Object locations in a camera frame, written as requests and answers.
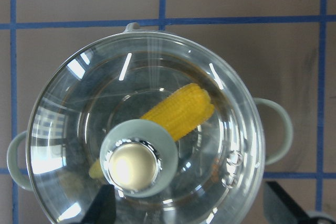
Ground pale green cooking pot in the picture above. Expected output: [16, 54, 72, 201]
[6, 22, 293, 224]

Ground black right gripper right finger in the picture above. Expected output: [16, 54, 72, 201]
[263, 181, 310, 224]

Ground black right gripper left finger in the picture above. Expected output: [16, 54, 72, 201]
[81, 185, 116, 224]

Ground yellow corn cob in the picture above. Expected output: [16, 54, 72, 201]
[88, 82, 215, 180]

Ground glass pot lid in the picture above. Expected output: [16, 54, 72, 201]
[25, 30, 264, 224]

